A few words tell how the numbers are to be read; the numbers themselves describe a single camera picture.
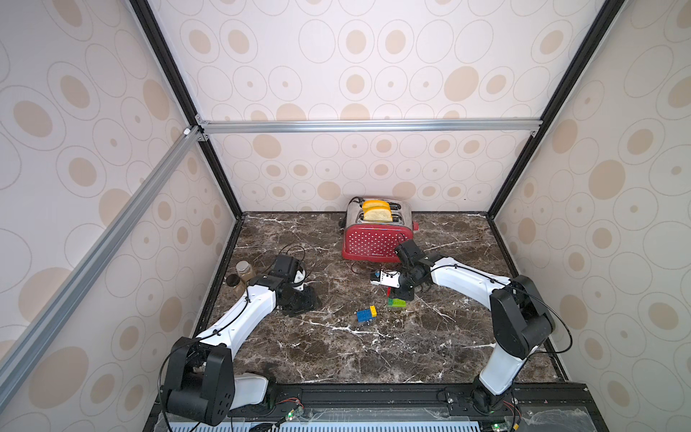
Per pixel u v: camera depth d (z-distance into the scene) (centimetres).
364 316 89
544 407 73
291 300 71
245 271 89
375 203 95
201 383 41
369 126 95
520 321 47
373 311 87
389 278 80
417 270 67
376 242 95
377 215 93
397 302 92
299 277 80
